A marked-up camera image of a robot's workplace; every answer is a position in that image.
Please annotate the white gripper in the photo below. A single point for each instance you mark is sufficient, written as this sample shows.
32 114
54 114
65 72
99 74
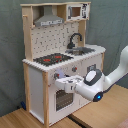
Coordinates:
68 84

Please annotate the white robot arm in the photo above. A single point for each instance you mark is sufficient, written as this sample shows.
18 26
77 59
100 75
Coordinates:
95 83

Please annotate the wooden toy kitchen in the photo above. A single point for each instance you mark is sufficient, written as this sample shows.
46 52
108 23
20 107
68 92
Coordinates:
45 40

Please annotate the red left stove knob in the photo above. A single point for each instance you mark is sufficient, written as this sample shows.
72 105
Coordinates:
57 76

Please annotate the red stove knob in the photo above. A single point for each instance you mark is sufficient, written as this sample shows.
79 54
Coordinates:
57 76
74 69

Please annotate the toy oven door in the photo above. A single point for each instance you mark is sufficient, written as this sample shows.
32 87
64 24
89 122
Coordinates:
63 99

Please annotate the red right stove knob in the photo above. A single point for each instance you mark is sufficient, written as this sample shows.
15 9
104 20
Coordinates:
74 69

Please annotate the black toy stovetop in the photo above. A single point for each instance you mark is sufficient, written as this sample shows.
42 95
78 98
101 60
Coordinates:
52 59

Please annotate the grey toy sink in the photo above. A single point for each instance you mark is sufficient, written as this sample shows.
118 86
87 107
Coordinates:
79 51

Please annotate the black toy faucet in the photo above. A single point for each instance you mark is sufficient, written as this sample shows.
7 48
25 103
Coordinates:
74 40

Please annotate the grey range hood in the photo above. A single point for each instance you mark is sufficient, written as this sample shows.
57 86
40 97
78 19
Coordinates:
48 18

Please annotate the toy microwave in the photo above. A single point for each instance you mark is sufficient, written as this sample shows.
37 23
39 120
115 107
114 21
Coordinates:
78 11

